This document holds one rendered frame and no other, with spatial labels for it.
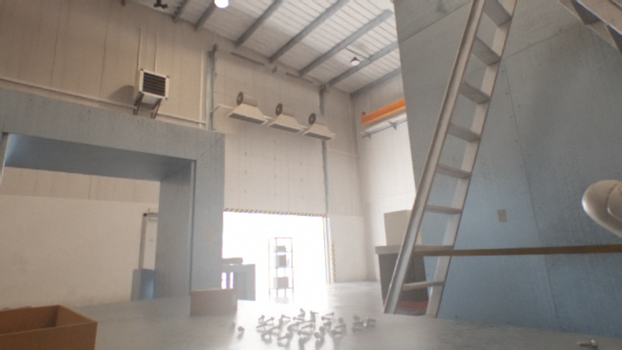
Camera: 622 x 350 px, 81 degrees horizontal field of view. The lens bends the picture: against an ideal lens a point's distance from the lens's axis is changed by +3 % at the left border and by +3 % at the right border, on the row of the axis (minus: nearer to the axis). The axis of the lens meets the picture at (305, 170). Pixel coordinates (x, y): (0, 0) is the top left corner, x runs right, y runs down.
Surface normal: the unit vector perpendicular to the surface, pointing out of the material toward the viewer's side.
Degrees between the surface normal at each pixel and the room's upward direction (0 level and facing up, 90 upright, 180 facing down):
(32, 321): 90
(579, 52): 90
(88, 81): 90
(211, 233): 90
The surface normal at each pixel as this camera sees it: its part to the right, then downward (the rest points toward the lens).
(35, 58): 0.62, -0.22
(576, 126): -0.78, -0.12
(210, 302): -0.07, -0.25
